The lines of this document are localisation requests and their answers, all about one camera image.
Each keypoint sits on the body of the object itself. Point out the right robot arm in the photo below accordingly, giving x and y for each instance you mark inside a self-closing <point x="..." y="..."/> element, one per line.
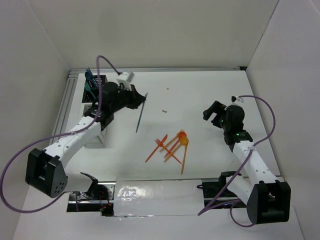
<point x="267" y="199"/>

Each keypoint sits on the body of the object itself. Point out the dark blue knife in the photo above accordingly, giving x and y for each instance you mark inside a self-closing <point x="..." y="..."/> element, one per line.
<point x="90" y="75"/>

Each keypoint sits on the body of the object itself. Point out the teal knife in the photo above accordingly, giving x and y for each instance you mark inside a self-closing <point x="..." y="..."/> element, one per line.
<point x="141" y="113"/>

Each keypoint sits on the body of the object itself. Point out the teal fork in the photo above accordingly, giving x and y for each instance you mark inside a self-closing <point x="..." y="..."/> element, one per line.
<point x="89" y="95"/>

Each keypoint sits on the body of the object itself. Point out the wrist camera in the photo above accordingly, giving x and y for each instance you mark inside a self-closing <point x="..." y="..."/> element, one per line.
<point x="236" y="100"/>
<point x="124" y="80"/>

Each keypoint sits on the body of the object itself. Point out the dark blue spoon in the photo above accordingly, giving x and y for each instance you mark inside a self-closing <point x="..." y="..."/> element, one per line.
<point x="88" y="75"/>

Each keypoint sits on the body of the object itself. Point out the yellow-orange fork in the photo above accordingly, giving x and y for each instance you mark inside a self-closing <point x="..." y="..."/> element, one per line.
<point x="177" y="137"/>

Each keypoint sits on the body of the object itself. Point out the yellow-orange knife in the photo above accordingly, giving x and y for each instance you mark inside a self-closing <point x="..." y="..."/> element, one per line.
<point x="184" y="159"/>

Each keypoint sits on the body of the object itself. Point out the red-orange fork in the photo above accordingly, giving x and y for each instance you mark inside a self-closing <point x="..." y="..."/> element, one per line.
<point x="158" y="142"/>

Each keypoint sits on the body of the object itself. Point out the red-orange spoon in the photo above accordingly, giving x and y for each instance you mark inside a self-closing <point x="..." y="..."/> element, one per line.
<point x="175" y="141"/>

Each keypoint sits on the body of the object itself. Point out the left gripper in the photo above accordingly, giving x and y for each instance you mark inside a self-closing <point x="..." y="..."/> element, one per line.
<point x="135" y="97"/>

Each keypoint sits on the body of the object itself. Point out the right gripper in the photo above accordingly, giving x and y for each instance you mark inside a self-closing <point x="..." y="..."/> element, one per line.
<point x="218" y="108"/>

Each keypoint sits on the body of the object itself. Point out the red-orange knife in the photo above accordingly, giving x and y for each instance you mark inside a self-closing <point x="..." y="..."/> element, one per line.
<point x="172" y="147"/>

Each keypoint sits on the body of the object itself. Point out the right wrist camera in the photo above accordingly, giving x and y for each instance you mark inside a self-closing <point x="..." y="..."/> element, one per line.
<point x="236" y="100"/>

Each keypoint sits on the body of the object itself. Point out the yellow-orange spoon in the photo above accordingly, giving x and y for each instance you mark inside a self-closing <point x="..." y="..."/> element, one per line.
<point x="182" y="142"/>

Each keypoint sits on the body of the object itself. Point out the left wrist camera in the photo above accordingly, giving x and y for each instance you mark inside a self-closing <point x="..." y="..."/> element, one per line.
<point x="124" y="80"/>

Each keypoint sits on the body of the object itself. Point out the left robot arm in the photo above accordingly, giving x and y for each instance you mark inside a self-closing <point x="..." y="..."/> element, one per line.
<point x="45" y="169"/>

